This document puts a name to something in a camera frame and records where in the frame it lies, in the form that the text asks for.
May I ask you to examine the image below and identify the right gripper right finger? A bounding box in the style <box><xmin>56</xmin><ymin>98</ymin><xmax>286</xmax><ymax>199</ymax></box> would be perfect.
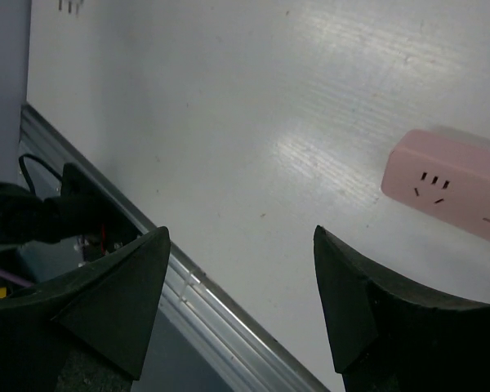
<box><xmin>314</xmin><ymin>226</ymin><xmax>490</xmax><ymax>391</ymax></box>

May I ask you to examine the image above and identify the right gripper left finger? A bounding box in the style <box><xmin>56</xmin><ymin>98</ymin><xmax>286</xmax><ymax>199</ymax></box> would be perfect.
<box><xmin>0</xmin><ymin>227</ymin><xmax>170</xmax><ymax>391</ymax></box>

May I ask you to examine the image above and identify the pink power strip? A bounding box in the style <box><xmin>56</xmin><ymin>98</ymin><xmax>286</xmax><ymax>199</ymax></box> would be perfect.
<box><xmin>381</xmin><ymin>129</ymin><xmax>490</xmax><ymax>242</ymax></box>

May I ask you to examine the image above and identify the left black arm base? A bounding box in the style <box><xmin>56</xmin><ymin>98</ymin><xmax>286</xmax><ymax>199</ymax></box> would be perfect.
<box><xmin>0</xmin><ymin>163</ymin><xmax>141</xmax><ymax>261</ymax></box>

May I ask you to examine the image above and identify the aluminium front rail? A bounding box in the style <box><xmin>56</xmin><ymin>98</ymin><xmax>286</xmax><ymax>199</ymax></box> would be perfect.
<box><xmin>19</xmin><ymin>104</ymin><xmax>332</xmax><ymax>392</ymax></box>

